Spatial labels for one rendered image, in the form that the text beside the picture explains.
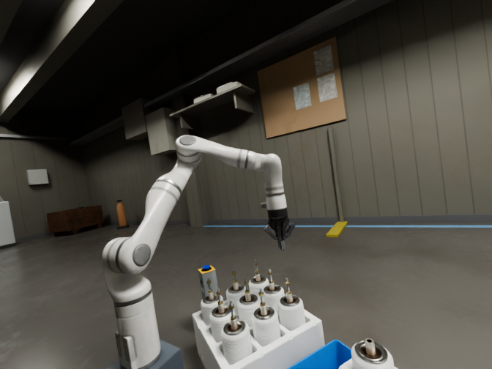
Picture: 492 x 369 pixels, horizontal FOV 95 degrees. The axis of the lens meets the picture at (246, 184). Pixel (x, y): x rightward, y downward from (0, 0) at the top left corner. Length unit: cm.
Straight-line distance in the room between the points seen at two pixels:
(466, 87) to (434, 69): 33
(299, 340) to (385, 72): 278
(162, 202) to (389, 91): 276
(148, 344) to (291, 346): 47
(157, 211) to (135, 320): 27
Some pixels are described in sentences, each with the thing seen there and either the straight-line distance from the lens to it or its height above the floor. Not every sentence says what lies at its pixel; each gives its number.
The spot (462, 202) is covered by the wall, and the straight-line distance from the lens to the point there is 309.
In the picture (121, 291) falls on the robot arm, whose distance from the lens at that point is 70.
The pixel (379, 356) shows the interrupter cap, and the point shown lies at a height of 25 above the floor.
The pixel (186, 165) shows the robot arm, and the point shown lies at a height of 82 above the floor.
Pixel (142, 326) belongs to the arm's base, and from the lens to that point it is 72.
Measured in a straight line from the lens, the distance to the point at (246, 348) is 89.
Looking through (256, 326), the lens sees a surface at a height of 23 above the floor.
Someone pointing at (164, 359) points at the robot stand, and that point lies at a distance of 78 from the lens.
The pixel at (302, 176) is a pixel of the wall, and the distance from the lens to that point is 319.
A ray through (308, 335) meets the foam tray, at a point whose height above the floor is 15.
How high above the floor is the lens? 74
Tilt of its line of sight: 2 degrees down
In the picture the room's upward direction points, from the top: 8 degrees counter-clockwise
